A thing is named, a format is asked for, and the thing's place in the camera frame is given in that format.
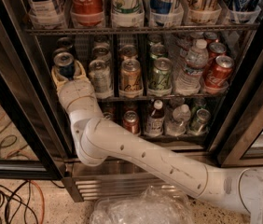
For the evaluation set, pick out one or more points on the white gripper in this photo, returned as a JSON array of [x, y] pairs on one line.
[[76, 93]]

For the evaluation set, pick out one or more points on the blue redbull can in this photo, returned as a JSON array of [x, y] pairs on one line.
[[66, 64], [57, 51]]

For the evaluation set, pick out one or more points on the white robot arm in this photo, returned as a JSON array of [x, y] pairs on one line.
[[96, 138]]

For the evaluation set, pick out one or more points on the front white silver can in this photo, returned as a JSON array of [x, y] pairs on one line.
[[99, 74]]

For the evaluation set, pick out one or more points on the white silver can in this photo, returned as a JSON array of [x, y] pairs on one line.
[[99, 74], [102, 53]]

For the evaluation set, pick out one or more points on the rear redbull can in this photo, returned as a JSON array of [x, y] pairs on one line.
[[65, 42]]

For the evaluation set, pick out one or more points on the gold can bottom shelf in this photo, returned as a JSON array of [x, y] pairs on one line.
[[110, 115]]

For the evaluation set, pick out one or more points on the front gold can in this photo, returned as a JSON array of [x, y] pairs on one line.
[[130, 75]]

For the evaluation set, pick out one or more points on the coca-cola bottle top shelf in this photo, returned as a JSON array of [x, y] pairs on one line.
[[87, 11]]

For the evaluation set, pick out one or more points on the red can bottom shelf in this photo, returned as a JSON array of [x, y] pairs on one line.
[[131, 122]]

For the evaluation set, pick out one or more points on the front green can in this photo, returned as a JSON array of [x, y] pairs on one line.
[[160, 77]]

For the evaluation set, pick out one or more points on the water bottle bottom shelf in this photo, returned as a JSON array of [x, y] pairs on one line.
[[176, 120]]

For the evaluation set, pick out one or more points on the stainless steel glass-door fridge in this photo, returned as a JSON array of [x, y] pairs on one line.
[[28, 95]]

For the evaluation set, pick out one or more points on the green can bottom shelf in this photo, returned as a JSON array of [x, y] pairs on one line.
[[200, 121]]

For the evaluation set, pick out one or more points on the rear red coca-cola can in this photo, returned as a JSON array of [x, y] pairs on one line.
[[211, 37]]

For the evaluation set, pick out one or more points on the red coca-cola can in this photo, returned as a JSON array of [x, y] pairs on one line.
[[211, 37], [219, 71], [214, 49]]

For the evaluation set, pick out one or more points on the front red coca-cola can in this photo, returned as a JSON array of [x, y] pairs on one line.
[[219, 71]]

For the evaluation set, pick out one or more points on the dark juice bottle white cap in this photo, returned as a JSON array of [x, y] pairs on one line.
[[155, 118]]

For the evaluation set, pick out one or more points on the front clear water bottle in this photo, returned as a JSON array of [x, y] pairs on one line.
[[193, 65]]

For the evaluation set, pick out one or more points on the clear plastic bag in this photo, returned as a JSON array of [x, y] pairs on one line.
[[152, 206]]

